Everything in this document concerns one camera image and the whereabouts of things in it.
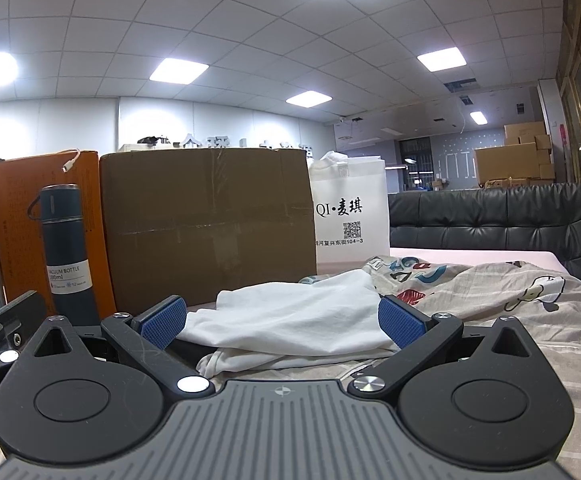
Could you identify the stacked cardboard boxes far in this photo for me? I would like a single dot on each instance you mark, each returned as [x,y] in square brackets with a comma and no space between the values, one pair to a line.
[524,158]

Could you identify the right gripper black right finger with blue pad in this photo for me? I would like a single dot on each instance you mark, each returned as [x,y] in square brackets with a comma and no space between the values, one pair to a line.
[423,342]

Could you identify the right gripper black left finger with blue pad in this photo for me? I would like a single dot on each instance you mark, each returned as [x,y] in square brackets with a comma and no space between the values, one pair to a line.
[141,342]

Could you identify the folded white garment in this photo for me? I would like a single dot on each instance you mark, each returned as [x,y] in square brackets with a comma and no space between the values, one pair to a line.
[279,325]

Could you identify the dark blue vacuum bottle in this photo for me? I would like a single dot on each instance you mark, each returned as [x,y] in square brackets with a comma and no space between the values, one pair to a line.
[58,208]

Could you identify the orange flat box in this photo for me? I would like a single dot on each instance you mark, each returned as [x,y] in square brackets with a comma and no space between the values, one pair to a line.
[21,248]

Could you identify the black leather sofa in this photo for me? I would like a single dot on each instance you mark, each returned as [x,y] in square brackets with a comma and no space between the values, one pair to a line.
[537,218]

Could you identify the white printed tote bag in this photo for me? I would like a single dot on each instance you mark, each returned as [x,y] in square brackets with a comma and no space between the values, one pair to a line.
[350,201]

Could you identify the large brown cardboard box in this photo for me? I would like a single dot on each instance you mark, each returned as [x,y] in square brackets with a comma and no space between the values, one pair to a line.
[195,222]

